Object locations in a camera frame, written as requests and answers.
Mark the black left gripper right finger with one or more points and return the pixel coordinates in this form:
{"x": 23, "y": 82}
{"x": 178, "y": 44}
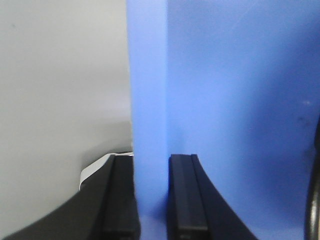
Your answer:
{"x": 195, "y": 209}

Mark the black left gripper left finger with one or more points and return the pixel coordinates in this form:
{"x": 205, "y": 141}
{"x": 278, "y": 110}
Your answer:
{"x": 104, "y": 209}

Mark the beige plate with black rim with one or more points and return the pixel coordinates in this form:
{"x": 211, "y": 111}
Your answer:
{"x": 312, "y": 213}

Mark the blue plastic tray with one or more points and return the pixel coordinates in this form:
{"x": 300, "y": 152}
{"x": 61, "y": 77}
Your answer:
{"x": 236, "y": 82}

